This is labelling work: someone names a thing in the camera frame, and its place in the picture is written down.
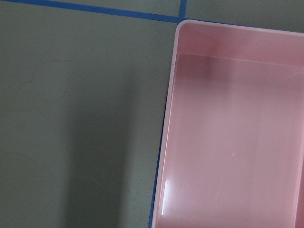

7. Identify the pink plastic bin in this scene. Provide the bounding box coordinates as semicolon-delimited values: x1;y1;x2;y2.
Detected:
148;19;304;228

